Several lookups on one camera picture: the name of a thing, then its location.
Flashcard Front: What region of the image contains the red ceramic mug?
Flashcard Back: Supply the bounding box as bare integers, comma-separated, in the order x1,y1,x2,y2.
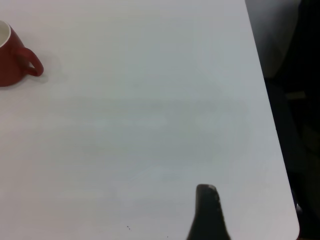
0,19,45,88

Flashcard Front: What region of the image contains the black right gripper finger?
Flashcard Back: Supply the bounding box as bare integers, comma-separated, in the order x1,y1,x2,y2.
186,184,232,240

